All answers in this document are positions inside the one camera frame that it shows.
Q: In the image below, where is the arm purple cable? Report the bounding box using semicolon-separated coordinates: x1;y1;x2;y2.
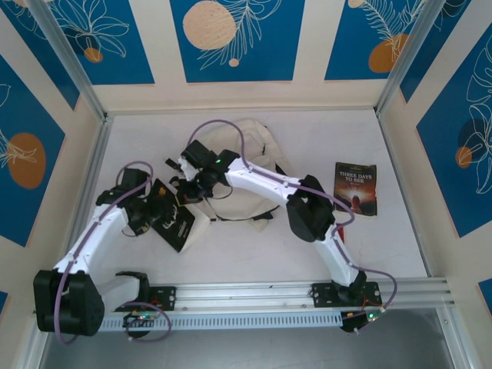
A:
189;119;398;314
53;161;173;345

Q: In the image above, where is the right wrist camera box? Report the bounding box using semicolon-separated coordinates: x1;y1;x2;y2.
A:
180;139;216;172

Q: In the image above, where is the aluminium side rail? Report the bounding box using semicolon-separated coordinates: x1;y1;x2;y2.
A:
56;115;115;288
374;109;437;280

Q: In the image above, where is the aluminium mounting rail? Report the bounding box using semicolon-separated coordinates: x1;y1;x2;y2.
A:
32;276;457;318

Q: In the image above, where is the dark Three Days book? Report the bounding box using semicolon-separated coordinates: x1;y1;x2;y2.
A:
333;161;378;218

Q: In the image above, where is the cream fabric backpack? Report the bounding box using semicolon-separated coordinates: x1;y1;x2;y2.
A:
165;118;289;254

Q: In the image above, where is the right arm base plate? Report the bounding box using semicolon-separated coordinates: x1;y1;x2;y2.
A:
310;281;382;308

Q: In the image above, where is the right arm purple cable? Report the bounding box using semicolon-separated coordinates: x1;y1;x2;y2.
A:
189;119;398;314

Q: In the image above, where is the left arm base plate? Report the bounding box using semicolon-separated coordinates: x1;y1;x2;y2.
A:
145;286;178;313

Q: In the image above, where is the black book yellow title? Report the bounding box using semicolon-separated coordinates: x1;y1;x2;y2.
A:
148;178;197;254

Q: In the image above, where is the aluminium frame post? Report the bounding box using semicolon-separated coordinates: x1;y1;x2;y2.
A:
28;0;107;122
376;0;450;118

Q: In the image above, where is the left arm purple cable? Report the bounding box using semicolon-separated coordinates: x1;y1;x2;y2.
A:
53;161;173;345

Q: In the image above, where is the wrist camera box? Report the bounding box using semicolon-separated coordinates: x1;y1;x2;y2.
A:
116;168;150;194
180;139;216;172

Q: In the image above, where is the small controller board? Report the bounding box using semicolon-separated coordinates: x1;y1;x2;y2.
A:
340;309;385;334
122;311;161;327

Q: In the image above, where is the grey slotted cable duct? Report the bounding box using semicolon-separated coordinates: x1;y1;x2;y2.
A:
48;310;344;332

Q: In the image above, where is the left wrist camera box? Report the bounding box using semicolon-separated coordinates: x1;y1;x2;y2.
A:
116;168;150;194

